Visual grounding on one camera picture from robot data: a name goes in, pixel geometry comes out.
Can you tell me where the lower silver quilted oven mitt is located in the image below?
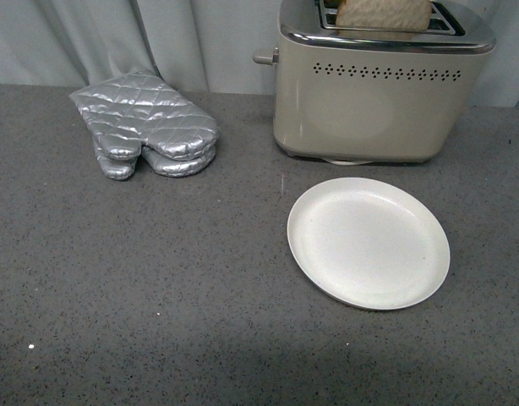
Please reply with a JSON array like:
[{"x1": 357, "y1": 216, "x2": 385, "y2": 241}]
[{"x1": 93, "y1": 139, "x2": 216, "y2": 181}]

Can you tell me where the silver quilted oven mitt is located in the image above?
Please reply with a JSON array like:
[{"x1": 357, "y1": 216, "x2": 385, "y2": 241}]
[
  {"x1": 70, "y1": 70, "x2": 218, "y2": 161},
  {"x1": 93, "y1": 139, "x2": 216, "y2": 181}
]

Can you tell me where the brown bread slice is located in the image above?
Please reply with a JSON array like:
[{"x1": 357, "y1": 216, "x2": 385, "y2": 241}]
[{"x1": 336, "y1": 0, "x2": 432, "y2": 31}]

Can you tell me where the white round plate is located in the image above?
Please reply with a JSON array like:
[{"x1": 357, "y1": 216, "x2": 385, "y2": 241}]
[{"x1": 287, "y1": 178, "x2": 451, "y2": 310}]

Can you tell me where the pale grey curtain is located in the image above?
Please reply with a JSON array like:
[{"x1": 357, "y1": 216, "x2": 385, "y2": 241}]
[{"x1": 0, "y1": 0, "x2": 519, "y2": 108}]

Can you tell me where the cream two-slot toaster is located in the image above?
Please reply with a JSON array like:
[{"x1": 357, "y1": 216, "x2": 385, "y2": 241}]
[{"x1": 254, "y1": 1, "x2": 495, "y2": 163}]

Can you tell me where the upper silver quilted oven mitt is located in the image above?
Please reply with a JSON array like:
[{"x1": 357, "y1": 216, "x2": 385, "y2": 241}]
[{"x1": 70, "y1": 70, "x2": 218, "y2": 161}]

